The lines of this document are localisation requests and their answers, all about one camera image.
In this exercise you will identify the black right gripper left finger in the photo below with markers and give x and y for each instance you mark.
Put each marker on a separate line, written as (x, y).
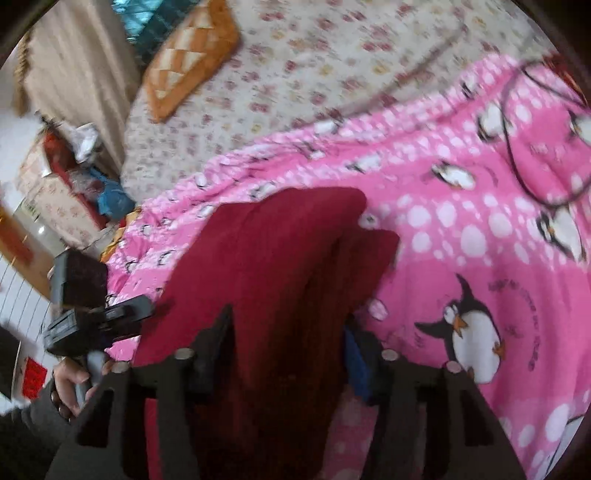
(142, 422)

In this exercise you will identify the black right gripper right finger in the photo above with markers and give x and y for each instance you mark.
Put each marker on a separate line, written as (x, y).
(432, 423)

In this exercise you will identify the dark red fleece garment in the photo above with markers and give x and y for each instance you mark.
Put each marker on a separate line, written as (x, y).
(293, 268)

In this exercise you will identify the dark sleeve forearm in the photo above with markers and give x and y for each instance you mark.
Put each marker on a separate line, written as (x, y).
(31, 436)

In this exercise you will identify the person's left hand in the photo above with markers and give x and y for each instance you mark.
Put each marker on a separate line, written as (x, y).
(68, 375)

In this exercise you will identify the floral cardboard box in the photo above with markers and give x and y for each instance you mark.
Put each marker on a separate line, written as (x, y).
(44, 179)

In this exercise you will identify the blue plastic bag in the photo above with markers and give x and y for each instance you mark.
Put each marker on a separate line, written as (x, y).
(112, 202)

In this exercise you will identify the pink penguin print blanket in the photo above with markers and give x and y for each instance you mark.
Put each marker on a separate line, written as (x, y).
(488, 187)

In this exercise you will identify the orange patterned cushion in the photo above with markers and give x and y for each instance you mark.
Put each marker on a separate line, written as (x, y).
(191, 55)

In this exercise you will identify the floral cream bed sheet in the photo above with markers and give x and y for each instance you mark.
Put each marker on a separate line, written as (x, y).
(303, 61)

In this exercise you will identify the red yellow cartoon cloth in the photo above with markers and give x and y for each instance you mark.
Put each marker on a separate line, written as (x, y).
(559, 65)

